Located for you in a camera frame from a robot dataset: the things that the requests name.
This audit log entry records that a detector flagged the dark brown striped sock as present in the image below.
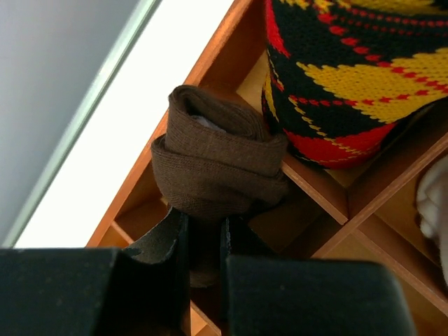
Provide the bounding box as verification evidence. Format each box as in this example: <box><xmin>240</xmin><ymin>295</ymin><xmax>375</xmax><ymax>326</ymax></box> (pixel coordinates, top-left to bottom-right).
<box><xmin>151</xmin><ymin>85</ymin><xmax>288</xmax><ymax>288</ymax></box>

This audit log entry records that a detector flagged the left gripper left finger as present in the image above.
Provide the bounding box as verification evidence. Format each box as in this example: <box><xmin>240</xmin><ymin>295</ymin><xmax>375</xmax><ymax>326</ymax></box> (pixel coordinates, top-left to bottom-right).
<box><xmin>1</xmin><ymin>209</ymin><xmax>190</xmax><ymax>335</ymax></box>

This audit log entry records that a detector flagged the black red rolled sock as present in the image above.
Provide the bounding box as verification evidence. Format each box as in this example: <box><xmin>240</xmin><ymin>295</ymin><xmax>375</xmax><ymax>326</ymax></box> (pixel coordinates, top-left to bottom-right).
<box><xmin>261</xmin><ymin>1</ymin><xmax>447</xmax><ymax>169</ymax></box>

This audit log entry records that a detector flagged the white rolled sock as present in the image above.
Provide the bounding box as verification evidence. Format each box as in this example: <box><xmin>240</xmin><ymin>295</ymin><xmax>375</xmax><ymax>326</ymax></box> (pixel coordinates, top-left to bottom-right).
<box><xmin>414</xmin><ymin>163</ymin><xmax>448</xmax><ymax>249</ymax></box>

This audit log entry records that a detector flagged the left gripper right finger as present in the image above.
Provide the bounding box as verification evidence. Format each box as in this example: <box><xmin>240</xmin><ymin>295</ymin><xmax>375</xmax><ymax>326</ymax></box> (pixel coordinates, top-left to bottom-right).
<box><xmin>220</xmin><ymin>216</ymin><xmax>417</xmax><ymax>335</ymax></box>

